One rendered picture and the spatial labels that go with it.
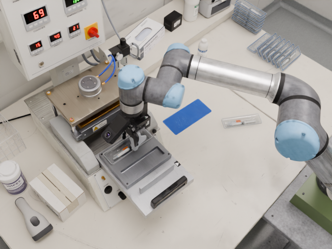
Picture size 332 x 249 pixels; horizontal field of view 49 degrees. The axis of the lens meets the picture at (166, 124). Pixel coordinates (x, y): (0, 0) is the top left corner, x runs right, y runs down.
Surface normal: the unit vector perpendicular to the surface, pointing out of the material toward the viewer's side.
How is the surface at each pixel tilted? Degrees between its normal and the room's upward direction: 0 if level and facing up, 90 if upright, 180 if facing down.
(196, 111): 0
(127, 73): 0
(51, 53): 90
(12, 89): 90
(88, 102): 0
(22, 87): 90
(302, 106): 9
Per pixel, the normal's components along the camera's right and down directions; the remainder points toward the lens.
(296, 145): -0.35, 0.72
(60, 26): 0.65, 0.63
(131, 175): 0.05, -0.58
